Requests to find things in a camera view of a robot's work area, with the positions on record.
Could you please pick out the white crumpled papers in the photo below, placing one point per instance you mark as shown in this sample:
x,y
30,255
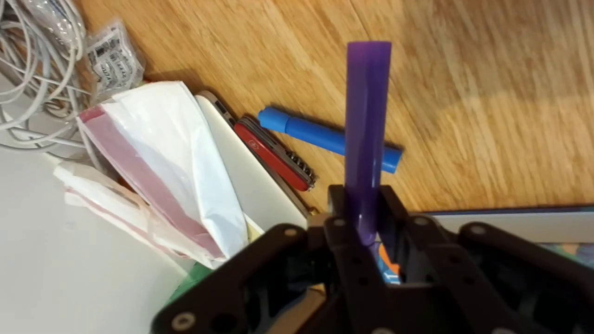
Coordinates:
x,y
105,198

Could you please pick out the purple marker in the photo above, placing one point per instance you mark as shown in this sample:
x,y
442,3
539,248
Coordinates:
x,y
366,124

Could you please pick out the blue marker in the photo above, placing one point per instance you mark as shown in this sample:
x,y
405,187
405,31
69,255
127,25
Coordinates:
x,y
303,129

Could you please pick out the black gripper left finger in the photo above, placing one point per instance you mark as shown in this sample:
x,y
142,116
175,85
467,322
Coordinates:
x,y
279,291

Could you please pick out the red marker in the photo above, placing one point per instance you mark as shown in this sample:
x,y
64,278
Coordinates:
x,y
275,151

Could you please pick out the white paper stack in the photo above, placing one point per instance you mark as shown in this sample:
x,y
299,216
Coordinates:
x,y
168,155

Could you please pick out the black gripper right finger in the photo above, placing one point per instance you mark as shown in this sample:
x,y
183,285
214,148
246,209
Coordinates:
x,y
483,285

